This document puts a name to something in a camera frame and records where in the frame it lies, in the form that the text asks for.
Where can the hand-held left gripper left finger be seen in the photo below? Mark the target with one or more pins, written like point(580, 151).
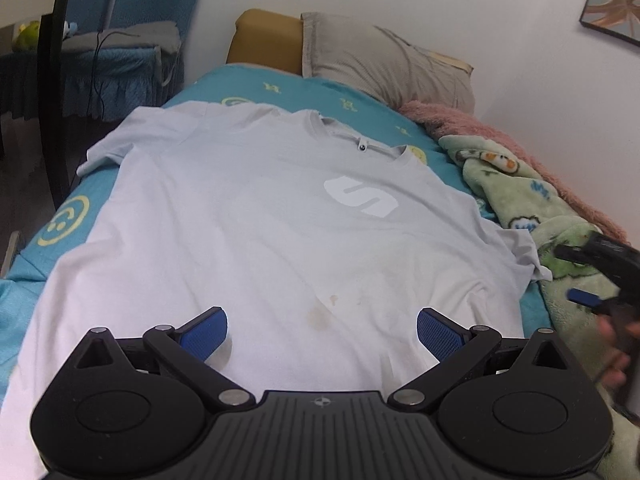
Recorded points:
point(211, 332)

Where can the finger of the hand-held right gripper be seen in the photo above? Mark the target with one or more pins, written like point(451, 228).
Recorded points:
point(582, 298)
point(575, 254)

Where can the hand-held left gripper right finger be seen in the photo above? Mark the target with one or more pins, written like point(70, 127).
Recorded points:
point(435, 332)

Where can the white t-shirt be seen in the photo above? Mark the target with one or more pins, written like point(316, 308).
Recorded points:
point(250, 210)

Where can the person's right hand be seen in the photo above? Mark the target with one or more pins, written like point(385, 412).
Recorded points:
point(612, 360)

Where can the green cartoon print blanket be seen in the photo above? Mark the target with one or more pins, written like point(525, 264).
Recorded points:
point(525, 200)

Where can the pink fuzzy blanket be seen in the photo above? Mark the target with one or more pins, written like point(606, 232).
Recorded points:
point(465, 121)

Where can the teal smiley print bed sheet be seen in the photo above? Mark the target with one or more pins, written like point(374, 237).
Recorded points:
point(340, 91)

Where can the blue ruffled table cover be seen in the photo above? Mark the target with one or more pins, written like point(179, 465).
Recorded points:
point(125, 75)

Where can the grey pillow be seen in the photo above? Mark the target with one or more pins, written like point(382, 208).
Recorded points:
point(380, 60)

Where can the black curved pole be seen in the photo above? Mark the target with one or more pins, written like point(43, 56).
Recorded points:
point(50, 85)

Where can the yellow headboard cushion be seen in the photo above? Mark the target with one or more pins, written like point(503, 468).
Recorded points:
point(265, 40)

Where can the grey folded cloth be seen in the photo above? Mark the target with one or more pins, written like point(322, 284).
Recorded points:
point(125, 37)

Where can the green plush toy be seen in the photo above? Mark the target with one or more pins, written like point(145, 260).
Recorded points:
point(26, 35)

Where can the framed wall picture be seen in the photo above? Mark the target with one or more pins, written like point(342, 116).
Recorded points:
point(615, 0)

